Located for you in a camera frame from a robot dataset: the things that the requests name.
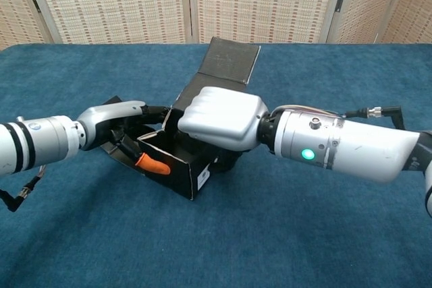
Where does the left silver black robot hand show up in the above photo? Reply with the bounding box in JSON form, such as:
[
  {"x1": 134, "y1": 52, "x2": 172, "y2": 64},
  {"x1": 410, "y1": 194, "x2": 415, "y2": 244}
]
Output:
[{"x1": 76, "y1": 100, "x2": 171, "y2": 178}]

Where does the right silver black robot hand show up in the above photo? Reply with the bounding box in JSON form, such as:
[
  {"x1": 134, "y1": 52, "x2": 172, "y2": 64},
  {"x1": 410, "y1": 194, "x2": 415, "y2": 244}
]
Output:
[{"x1": 177, "y1": 86, "x2": 270, "y2": 173}]

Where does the black cardboard box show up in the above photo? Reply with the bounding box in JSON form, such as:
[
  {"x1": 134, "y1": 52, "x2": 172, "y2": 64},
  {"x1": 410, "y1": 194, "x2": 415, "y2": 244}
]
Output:
[{"x1": 101, "y1": 36, "x2": 263, "y2": 201}]

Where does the bamboo folding screen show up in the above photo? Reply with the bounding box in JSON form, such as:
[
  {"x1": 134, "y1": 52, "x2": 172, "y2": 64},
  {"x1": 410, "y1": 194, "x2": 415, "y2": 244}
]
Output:
[{"x1": 0, "y1": 0, "x2": 432, "y2": 51}]

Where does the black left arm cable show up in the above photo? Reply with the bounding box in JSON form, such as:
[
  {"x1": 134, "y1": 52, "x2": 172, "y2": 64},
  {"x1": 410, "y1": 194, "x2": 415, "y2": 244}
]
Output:
[{"x1": 0, "y1": 165, "x2": 47, "y2": 213}]

